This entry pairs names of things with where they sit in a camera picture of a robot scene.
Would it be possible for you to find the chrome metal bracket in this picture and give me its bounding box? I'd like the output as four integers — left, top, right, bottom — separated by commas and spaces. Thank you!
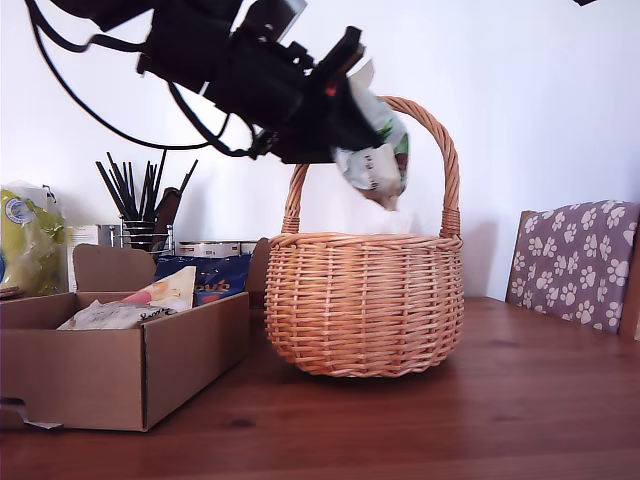
98, 224, 124, 250

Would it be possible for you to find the woven wicker basket with handle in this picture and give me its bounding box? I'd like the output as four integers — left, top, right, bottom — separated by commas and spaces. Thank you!
263, 95, 465, 379

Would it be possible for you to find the grey paw print chair cover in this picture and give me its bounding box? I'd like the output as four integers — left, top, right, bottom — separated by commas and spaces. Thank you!
509, 200, 640, 335

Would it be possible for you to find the blue Terry's orange egg bag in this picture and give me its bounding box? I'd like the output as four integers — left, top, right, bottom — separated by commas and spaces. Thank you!
152, 252, 254, 307

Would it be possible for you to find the red and yellow egg bag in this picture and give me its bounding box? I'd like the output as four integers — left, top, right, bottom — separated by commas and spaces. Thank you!
119, 266, 198, 312

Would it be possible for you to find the can with red label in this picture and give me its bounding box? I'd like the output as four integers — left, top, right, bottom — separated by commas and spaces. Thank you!
179, 241, 225, 259

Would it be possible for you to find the brown cardboard box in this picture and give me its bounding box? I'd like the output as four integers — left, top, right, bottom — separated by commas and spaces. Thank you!
0, 237, 274, 434

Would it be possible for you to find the white egg bag black script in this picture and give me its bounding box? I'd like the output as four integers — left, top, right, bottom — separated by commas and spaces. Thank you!
56, 299, 176, 331

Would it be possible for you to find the chrome wire utensil holder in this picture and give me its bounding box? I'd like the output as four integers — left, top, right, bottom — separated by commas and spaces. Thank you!
121, 215, 176, 256

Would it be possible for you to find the yellow-green plastic bag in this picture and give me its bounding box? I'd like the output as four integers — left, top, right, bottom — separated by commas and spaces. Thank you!
0, 182, 69, 296

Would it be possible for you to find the white egg bag green print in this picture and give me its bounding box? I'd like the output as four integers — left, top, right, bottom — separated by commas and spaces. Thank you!
333, 58, 411, 211

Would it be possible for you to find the black cable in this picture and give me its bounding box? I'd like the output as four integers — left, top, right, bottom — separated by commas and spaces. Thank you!
25, 0, 236, 151
27, 0, 149, 54
166, 80, 264, 159

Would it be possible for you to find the brown wooden utensil handle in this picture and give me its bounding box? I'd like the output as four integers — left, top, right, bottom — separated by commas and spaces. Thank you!
153, 187, 184, 252

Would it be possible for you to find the white printed carton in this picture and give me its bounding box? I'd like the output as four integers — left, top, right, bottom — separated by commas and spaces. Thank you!
67, 225, 104, 249

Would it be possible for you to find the thin black stick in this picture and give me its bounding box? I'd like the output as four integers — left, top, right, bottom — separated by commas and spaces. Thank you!
178, 159, 200, 197
140, 160, 153, 224
128, 160, 140, 224
151, 149, 169, 224
96, 159, 129, 224
107, 152, 135, 224

